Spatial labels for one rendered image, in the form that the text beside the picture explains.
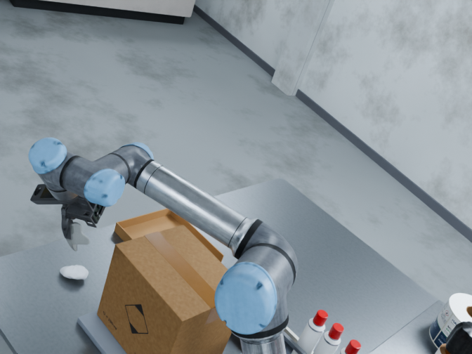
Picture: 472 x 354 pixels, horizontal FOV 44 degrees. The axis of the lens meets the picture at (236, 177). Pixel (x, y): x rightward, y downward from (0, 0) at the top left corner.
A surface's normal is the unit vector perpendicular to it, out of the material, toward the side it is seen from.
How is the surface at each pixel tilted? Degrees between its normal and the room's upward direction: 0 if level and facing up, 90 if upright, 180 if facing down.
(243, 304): 81
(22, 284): 0
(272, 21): 90
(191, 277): 0
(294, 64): 90
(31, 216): 0
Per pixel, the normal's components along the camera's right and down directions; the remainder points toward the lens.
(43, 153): -0.07, -0.51
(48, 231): 0.30, -0.81
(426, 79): -0.80, 0.07
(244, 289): -0.42, 0.20
